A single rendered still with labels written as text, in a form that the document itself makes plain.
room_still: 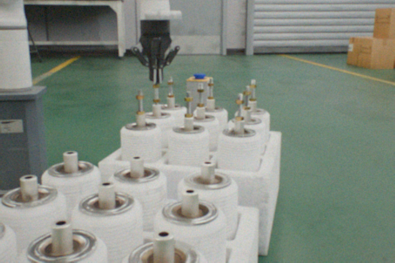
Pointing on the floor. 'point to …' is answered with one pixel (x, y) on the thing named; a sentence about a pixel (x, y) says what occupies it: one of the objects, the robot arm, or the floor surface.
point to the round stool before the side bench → (33, 43)
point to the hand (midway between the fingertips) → (156, 76)
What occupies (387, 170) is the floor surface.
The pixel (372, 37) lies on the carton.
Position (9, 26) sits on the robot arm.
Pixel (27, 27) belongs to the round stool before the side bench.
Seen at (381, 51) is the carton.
